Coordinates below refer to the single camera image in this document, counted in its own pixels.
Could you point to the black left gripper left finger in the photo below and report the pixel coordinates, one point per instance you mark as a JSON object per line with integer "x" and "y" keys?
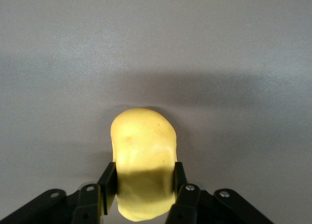
{"x": 87, "y": 199}

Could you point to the yellow potato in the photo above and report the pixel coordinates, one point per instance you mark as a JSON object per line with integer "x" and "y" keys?
{"x": 143, "y": 160}

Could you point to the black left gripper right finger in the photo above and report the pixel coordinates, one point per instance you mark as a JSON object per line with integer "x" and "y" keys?
{"x": 187, "y": 197}

